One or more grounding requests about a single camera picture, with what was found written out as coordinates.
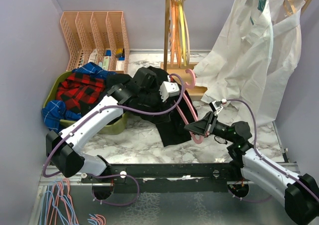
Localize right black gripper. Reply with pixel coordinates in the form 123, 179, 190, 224
184, 111, 236, 143

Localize white green box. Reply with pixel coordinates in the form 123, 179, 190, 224
98, 49, 112, 70

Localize red black plaid shirt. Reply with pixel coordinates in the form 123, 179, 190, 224
55, 72, 105, 115

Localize teal hanger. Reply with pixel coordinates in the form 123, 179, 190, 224
246, 0, 268, 26

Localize right white shirt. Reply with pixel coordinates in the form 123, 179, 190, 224
256, 0, 305, 125

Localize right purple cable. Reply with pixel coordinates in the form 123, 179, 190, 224
221, 99, 319, 203

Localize purple cable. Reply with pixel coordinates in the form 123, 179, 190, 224
221, 99, 319, 203
42, 73, 186, 207

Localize left white shirt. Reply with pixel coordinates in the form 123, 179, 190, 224
194, 0, 273, 110

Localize pink hanger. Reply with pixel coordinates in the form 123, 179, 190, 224
177, 69, 204, 144

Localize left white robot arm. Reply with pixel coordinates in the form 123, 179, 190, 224
42, 67, 169, 183

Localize orange hanger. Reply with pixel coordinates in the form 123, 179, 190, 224
169, 0, 181, 67

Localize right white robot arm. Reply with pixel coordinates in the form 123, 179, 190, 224
184, 112, 319, 225

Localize olive green laundry basket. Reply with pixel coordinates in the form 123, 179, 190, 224
42, 70, 130, 136

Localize tan hanger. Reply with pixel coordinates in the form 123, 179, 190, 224
283, 0, 298, 16

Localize yellow grey blue item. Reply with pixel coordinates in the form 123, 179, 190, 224
116, 48, 125, 61

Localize pile of wire hangers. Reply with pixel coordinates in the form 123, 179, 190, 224
39, 179, 107, 225

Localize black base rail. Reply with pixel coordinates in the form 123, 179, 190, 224
82, 163, 250, 195

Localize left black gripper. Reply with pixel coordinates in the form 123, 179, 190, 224
139, 82, 173, 123

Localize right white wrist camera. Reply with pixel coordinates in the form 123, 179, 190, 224
209, 99, 227, 115

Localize blue plaid shirt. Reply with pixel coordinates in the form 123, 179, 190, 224
41, 62, 116, 132

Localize white shirt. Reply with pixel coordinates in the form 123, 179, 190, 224
194, 0, 273, 110
256, 0, 305, 125

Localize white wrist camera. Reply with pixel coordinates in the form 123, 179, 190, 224
159, 81, 180, 102
209, 99, 227, 115

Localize wooden clothes rack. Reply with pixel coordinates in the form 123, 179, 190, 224
159, 0, 315, 102

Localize yellow hanger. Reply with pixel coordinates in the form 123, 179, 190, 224
178, 0, 190, 66

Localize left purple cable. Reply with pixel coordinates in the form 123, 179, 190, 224
42, 73, 186, 207

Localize pink plastic file organizer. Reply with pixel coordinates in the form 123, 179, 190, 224
60, 11, 130, 73

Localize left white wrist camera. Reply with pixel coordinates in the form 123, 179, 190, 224
159, 81, 180, 102

